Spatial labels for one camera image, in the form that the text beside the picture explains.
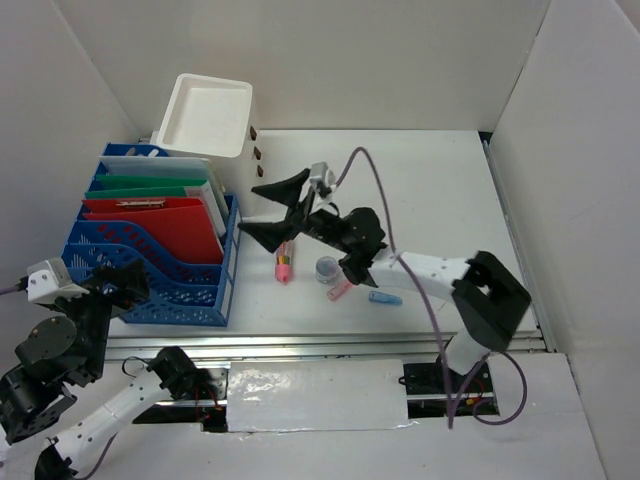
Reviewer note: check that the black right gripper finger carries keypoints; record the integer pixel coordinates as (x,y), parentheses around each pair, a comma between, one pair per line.
(286,192)
(270,235)

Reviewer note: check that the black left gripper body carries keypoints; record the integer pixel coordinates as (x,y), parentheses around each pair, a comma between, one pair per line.
(95,310)

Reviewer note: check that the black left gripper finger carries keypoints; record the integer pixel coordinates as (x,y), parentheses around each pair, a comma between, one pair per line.
(102,275)
(135,283)

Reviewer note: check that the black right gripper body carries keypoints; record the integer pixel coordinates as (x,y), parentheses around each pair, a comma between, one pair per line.
(324,224)

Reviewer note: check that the red file folder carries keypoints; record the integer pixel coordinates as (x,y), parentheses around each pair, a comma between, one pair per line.
(181,225)

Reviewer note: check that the green clip file folder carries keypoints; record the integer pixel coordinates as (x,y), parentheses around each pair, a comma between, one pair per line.
(122,186)

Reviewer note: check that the white foam drawer box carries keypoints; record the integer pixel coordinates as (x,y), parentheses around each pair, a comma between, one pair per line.
(216,119)

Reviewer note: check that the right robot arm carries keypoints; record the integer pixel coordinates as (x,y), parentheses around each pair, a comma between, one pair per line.
(490,300)

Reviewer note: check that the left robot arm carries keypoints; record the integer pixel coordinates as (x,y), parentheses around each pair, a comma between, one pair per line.
(69,349)

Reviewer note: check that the blue plastic file organizer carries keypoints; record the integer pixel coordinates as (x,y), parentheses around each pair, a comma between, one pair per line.
(180,293)

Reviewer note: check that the white cover panel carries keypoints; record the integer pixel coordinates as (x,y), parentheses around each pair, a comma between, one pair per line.
(327,395)

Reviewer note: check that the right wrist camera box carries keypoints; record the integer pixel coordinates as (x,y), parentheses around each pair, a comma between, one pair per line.
(322,179)

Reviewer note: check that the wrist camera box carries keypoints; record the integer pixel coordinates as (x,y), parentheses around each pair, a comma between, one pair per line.
(322,179)
(49,280)

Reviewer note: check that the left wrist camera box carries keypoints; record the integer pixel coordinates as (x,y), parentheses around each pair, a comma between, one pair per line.
(49,280)

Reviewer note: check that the aluminium mounting rail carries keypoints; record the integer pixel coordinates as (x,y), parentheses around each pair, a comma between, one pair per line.
(276,347)

